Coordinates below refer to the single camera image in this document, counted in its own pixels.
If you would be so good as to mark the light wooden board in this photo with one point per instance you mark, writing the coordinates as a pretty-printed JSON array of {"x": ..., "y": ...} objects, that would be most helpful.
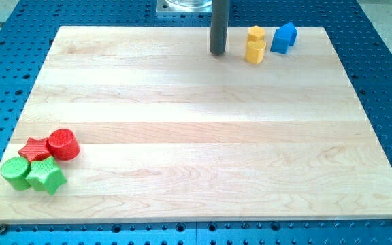
[{"x": 170, "y": 133}]

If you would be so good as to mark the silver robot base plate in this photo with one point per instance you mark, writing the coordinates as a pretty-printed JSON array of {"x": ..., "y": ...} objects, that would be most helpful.
[{"x": 183, "y": 6}]

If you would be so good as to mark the blue house-shaped block rear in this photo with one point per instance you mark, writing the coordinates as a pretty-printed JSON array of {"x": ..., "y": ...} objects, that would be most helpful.
[{"x": 290, "y": 31}]

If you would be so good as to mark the red star block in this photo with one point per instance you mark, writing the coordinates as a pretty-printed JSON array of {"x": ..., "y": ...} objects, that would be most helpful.
[{"x": 35, "y": 149}]

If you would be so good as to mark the yellow hexagon block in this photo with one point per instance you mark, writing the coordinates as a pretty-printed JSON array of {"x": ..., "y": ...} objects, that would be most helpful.
[
  {"x": 256, "y": 33},
  {"x": 255, "y": 51}
]

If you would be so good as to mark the green cylinder block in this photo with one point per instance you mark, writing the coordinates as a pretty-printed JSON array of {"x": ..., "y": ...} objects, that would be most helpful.
[{"x": 15, "y": 170}]

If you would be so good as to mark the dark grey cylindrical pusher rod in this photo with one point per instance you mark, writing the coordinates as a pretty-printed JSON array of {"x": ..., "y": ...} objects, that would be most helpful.
[{"x": 219, "y": 26}]

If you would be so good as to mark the blue perforated table plate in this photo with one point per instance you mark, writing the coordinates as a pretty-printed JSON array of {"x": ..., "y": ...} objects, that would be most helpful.
[{"x": 361, "y": 34}]

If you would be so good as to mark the green star block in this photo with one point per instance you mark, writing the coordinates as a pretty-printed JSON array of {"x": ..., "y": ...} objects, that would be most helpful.
[{"x": 46, "y": 175}]

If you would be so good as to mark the blue cube block front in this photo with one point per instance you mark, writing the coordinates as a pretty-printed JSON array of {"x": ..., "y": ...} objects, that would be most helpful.
[{"x": 280, "y": 42}]

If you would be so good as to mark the yellow hexagon block front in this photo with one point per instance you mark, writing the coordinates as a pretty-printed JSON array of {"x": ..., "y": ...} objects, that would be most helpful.
[{"x": 255, "y": 51}]

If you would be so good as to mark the red cylinder block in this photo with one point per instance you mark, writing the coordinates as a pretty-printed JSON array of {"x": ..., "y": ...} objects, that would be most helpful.
[{"x": 63, "y": 144}]

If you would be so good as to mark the yellow hexagon block rear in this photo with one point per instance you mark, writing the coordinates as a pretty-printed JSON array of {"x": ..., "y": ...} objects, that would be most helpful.
[{"x": 256, "y": 33}]

